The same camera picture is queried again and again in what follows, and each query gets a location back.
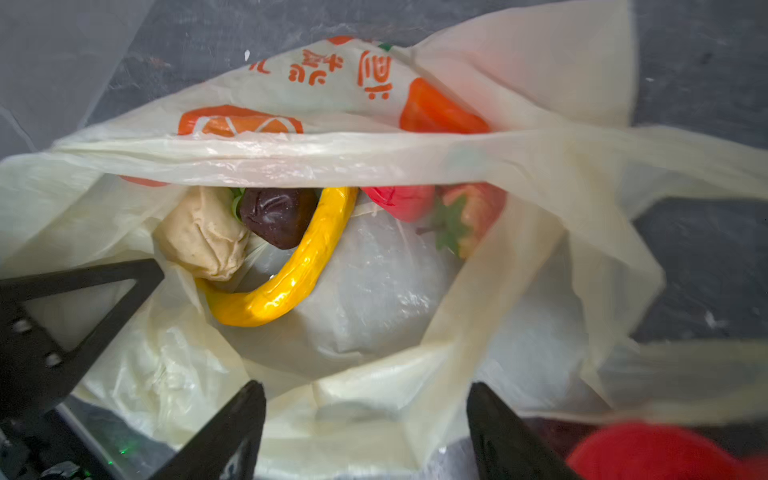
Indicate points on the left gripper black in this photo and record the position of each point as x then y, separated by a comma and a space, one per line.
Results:
54, 327

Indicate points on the yellow fake banana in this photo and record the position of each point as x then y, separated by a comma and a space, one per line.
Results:
297, 278

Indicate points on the beige fake potato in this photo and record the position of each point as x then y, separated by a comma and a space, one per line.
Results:
202, 235

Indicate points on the fake strawberry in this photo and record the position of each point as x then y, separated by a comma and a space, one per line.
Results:
462, 215

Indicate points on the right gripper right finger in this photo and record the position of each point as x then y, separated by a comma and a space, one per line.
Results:
504, 447

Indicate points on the red flower-shaped plate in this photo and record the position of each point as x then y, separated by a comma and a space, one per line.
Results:
647, 451

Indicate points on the dark brown fake fruit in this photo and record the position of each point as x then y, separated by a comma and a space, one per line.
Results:
280, 216

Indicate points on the red fake fruit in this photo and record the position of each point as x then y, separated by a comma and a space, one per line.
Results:
405, 203

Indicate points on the green fake grapes bunch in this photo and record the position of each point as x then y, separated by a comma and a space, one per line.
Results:
237, 197

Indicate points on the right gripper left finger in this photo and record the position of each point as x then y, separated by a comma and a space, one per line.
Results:
227, 447

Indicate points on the translucent yellowish plastic bag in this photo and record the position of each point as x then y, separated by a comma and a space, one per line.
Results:
607, 290

